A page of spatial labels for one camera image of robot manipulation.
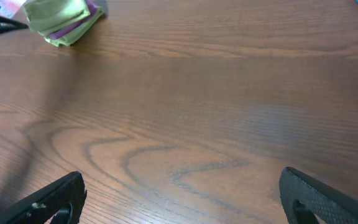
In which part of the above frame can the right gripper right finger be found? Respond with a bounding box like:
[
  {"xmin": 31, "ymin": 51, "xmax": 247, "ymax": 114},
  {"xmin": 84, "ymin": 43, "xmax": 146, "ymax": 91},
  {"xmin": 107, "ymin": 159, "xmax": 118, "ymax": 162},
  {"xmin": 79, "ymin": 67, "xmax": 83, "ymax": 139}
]
[{"xmin": 279, "ymin": 167, "xmax": 358, "ymax": 224}]

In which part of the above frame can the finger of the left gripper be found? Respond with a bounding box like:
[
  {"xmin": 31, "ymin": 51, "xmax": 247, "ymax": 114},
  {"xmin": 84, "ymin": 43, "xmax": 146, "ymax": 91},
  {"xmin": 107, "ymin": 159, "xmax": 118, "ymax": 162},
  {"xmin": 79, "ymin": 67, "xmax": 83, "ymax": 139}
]
[{"xmin": 0, "ymin": 16, "xmax": 29, "ymax": 34}]

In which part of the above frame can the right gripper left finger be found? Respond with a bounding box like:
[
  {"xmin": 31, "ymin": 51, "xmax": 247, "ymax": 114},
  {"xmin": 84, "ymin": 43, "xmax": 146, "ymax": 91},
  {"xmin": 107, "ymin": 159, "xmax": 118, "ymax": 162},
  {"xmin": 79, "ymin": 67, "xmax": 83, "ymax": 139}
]
[{"xmin": 0, "ymin": 171, "xmax": 87, "ymax": 224}]

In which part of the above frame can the light green microfiber cloth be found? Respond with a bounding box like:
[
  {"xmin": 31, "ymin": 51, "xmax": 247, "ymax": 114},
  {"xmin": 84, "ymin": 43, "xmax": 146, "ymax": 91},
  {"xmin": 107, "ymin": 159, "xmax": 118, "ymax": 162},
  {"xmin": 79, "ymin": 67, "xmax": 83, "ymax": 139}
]
[{"xmin": 24, "ymin": 0, "xmax": 90, "ymax": 35}]

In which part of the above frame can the folded green cloth under purple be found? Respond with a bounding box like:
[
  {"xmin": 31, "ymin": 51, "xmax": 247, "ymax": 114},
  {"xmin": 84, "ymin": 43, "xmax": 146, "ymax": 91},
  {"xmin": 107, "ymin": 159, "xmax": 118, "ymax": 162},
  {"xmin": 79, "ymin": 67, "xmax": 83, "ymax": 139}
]
[{"xmin": 44, "ymin": 7, "xmax": 104, "ymax": 47}]

